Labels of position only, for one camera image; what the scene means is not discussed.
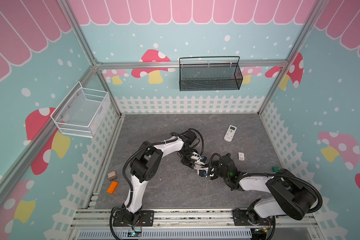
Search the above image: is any white remote with green buttons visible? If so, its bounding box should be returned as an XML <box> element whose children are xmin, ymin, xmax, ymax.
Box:
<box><xmin>191</xmin><ymin>156</ymin><xmax>208</xmax><ymax>170</ymax></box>

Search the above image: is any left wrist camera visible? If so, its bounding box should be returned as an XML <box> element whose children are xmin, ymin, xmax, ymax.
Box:
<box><xmin>189</xmin><ymin>152</ymin><xmax>203</xmax><ymax>161</ymax></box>

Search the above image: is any white wire mesh basket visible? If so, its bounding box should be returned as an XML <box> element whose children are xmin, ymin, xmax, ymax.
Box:
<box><xmin>51</xmin><ymin>82</ymin><xmax>111</xmax><ymax>138</ymax></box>

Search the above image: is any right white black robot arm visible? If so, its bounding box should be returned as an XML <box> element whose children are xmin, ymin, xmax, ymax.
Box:
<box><xmin>207</xmin><ymin>153</ymin><xmax>323</xmax><ymax>226</ymax></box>

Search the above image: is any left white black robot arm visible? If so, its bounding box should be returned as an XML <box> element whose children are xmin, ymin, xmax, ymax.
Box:
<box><xmin>109</xmin><ymin>128</ymin><xmax>204</xmax><ymax>230</ymax></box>

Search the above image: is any brown toy block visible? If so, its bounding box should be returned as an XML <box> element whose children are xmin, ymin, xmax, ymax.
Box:
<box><xmin>108</xmin><ymin>171</ymin><xmax>118</xmax><ymax>182</ymax></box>

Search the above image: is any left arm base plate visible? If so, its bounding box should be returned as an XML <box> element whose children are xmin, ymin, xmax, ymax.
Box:
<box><xmin>112</xmin><ymin>210</ymin><xmax>155</xmax><ymax>227</ymax></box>

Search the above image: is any white air conditioner remote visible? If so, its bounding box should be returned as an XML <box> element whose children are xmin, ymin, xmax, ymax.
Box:
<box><xmin>224</xmin><ymin>125</ymin><xmax>237</xmax><ymax>143</ymax></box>

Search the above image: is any black wire mesh basket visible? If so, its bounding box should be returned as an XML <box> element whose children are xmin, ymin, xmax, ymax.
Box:
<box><xmin>179</xmin><ymin>56</ymin><xmax>244</xmax><ymax>92</ymax></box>

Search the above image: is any green toy brick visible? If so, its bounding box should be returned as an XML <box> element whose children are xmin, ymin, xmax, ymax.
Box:
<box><xmin>272</xmin><ymin>167</ymin><xmax>281</xmax><ymax>173</ymax></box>

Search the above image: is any white battery cover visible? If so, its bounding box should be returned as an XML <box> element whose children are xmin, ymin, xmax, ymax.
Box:
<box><xmin>238</xmin><ymin>152</ymin><xmax>245</xmax><ymax>161</ymax></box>

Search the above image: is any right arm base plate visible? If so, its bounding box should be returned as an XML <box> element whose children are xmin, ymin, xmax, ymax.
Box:
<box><xmin>232</xmin><ymin>209</ymin><xmax>272</xmax><ymax>227</ymax></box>

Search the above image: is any orange toy brick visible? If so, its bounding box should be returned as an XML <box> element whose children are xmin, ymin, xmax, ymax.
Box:
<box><xmin>107</xmin><ymin>181</ymin><xmax>119</xmax><ymax>195</ymax></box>

